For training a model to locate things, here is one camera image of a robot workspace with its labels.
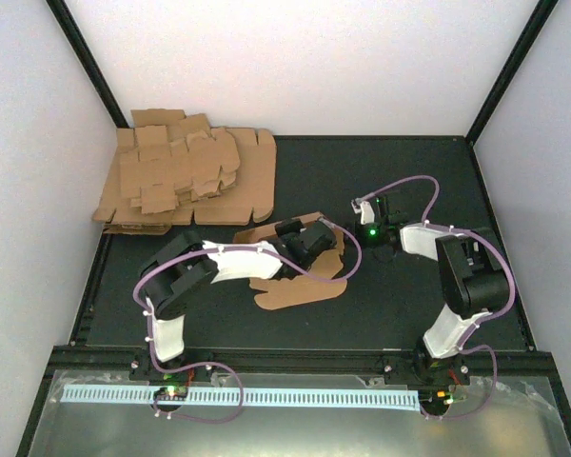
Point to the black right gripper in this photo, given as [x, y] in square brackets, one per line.
[357, 234]

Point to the brown cardboard box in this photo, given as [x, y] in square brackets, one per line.
[274, 294]

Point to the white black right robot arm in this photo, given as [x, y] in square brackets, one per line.
[476, 281]

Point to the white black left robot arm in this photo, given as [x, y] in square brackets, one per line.
[190, 263]

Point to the stack of flat cardboard blanks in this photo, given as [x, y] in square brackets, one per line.
[175, 169]

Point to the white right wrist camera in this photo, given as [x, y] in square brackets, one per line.
[363, 208]

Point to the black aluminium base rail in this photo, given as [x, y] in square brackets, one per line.
[396, 366]

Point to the white slotted cable duct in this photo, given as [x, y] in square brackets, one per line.
[406, 400]

